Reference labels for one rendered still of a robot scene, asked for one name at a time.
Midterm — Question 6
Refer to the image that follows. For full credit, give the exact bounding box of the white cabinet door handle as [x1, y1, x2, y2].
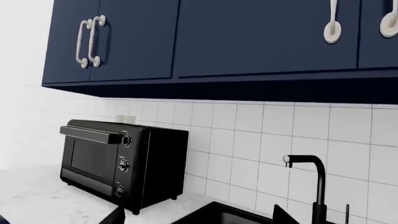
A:
[323, 0, 342, 44]
[88, 15, 107, 67]
[379, 0, 398, 38]
[75, 19, 94, 69]

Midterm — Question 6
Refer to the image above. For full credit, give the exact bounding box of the wide navy cabinet door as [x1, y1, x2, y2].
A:
[177, 0, 362, 79]

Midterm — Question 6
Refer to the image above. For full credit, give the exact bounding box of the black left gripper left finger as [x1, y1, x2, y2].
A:
[99, 205, 126, 224]

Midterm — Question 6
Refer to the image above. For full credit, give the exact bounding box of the white wall outlet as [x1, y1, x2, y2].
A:
[115, 114, 137, 124]

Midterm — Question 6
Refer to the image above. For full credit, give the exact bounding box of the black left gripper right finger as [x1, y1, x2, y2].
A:
[272, 203, 301, 224]

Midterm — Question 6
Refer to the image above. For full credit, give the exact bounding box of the black sink basin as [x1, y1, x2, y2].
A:
[170, 201, 276, 224]

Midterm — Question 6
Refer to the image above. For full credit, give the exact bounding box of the black kitchen faucet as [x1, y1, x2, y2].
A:
[282, 154, 328, 224]

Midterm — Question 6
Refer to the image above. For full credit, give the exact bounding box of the black toaster oven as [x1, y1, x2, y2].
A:
[59, 119, 190, 216]

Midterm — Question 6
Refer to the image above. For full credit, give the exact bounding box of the navy blue wall cabinet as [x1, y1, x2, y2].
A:
[41, 0, 398, 105]

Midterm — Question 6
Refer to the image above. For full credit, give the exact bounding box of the narrow navy cabinet door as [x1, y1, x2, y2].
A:
[42, 0, 101, 85]

